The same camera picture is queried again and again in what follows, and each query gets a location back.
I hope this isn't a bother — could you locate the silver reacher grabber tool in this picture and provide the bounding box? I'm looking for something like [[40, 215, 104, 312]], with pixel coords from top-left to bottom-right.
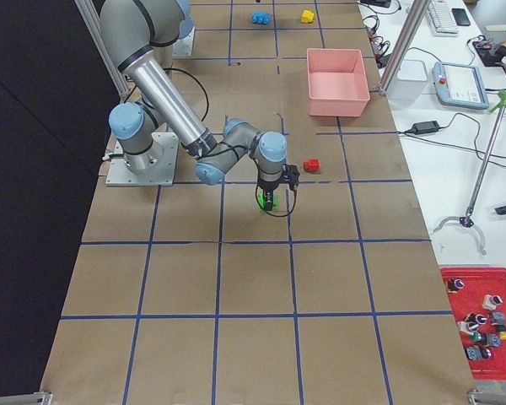
[[433, 89, 506, 256]]

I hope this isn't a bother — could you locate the green toy block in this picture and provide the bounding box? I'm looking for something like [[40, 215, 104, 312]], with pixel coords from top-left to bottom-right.
[[256, 190, 278, 212]]

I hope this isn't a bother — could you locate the white keyboard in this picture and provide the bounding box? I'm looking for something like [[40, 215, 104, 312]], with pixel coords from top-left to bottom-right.
[[426, 0, 459, 36]]

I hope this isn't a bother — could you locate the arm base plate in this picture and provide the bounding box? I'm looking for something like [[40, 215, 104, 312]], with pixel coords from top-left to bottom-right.
[[105, 132, 180, 186]]

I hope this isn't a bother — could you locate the black smartphone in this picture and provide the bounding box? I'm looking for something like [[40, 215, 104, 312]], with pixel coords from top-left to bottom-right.
[[451, 8, 471, 26]]

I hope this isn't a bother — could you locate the red plastic tray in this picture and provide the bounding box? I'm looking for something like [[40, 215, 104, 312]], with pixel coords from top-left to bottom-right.
[[441, 267, 506, 380]]

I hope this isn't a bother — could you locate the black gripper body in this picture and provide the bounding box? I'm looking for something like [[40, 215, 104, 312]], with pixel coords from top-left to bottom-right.
[[257, 164, 299, 192]]

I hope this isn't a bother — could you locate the white plastic container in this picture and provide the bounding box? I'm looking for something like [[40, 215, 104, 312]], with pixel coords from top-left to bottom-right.
[[388, 59, 428, 108]]

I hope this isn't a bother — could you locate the blue toy block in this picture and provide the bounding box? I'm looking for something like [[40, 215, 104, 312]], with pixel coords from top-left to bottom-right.
[[251, 11, 271, 25]]

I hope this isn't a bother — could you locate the yellow toy block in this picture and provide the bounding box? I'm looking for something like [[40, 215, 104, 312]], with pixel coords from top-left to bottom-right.
[[300, 9, 315, 24]]

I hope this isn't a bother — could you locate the aluminium frame post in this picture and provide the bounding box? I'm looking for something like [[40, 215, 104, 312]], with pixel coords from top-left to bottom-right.
[[379, 0, 430, 96]]

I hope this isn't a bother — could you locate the black power adapter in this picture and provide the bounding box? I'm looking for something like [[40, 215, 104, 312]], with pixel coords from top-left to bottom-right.
[[410, 121, 441, 135]]

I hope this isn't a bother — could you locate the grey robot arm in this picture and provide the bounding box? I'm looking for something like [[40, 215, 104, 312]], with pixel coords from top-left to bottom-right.
[[100, 1, 299, 213], [176, 0, 194, 40]]

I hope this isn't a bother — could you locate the red toy block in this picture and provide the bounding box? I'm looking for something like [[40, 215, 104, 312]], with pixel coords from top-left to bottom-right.
[[303, 159, 320, 173]]

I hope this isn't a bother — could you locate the pink plastic box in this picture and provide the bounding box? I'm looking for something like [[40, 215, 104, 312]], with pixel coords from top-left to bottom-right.
[[306, 48, 370, 117]]

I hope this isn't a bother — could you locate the robot teach pendant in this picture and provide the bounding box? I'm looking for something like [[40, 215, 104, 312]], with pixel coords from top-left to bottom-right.
[[432, 62, 489, 110]]

